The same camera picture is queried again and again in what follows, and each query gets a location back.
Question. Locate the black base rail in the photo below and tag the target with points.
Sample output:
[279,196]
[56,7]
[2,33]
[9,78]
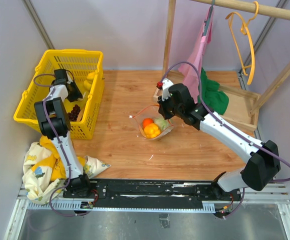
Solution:
[136,194]

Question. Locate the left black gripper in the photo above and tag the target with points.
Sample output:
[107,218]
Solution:
[77,94]

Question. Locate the yellow plastic basket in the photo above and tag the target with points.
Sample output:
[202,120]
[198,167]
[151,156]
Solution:
[80,62]

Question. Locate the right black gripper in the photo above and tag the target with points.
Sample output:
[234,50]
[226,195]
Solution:
[162,110]

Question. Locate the yellow bell pepper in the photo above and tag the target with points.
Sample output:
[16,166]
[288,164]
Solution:
[152,131]

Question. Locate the green cloth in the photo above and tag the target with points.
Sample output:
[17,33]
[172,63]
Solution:
[212,95]

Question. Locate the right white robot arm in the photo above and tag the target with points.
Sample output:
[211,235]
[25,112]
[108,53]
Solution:
[260,157]

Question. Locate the yellow patterned cloth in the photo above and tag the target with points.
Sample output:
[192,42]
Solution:
[43,171]

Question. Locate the green cabbage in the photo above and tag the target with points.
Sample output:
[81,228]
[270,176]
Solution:
[161,123]

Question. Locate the yellow bananas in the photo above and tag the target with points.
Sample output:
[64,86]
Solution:
[88,82]

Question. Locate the wooden clothes rack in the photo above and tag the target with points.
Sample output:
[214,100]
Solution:
[239,107]

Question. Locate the orange fruit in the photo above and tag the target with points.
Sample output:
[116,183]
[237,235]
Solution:
[147,121]

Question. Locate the grey clothes hanger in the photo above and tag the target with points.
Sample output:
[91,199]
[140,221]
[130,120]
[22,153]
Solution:
[208,19]

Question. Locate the brown bread roll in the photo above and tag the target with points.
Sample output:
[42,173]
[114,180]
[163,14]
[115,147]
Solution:
[80,115]

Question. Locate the clear zip bag orange zipper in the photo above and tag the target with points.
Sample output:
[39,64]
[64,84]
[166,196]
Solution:
[150,111]

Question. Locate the purple grapes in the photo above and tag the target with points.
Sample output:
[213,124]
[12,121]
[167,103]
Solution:
[74,113]

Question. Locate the pink cloth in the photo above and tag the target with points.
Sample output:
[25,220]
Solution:
[190,80]

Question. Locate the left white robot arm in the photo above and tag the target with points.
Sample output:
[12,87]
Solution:
[54,123]

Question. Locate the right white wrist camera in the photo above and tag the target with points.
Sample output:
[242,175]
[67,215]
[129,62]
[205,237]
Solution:
[164,86]

